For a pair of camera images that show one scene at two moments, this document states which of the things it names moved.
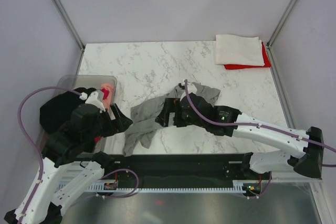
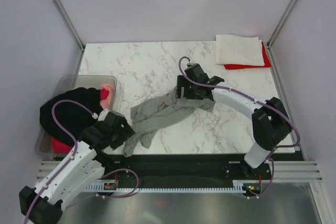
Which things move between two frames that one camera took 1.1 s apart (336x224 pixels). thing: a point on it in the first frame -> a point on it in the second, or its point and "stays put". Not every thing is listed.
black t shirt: [56, 108] stays put
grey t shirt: [143, 116] stays put
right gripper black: [170, 104] -> [181, 82]
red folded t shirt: [239, 66] stays put
